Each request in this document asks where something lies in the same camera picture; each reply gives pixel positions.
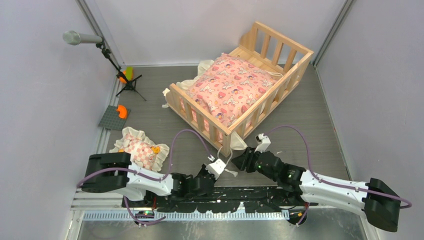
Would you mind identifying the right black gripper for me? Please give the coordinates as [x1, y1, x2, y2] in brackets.
[231, 146, 279, 182]

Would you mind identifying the pink printed cushion with ties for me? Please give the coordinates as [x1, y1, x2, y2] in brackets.
[176, 53, 283, 128]

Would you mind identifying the wooden slatted pet bed frame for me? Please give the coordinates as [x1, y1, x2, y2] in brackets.
[165, 21, 313, 157]

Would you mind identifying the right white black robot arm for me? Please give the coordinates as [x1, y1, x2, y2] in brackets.
[231, 147, 401, 233]

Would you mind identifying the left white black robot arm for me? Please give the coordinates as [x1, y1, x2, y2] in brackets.
[77, 152, 226, 207]

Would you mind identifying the small checkered ruffled pillow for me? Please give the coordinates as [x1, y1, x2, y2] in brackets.
[109, 126, 170, 172]

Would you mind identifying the orange curved toy piece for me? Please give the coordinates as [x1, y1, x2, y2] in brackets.
[116, 104, 129, 119]

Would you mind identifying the grey building plate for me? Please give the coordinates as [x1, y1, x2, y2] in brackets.
[98, 105, 131, 131]

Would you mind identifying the orange green toy ball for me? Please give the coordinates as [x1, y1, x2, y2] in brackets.
[119, 66, 134, 84]

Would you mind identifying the silver microphone on tripod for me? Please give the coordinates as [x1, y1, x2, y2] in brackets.
[62, 30, 147, 101]

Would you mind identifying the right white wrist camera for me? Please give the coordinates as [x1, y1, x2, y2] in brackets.
[255, 133, 271, 153]

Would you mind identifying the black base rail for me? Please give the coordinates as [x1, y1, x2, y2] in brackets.
[135, 186, 300, 214]

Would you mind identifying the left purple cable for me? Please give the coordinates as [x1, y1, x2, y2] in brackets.
[76, 129, 216, 227]

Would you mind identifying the purple cable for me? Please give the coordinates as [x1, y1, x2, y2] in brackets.
[76, 129, 216, 227]
[264, 125, 413, 228]

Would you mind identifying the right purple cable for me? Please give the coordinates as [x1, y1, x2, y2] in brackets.
[264, 125, 413, 228]

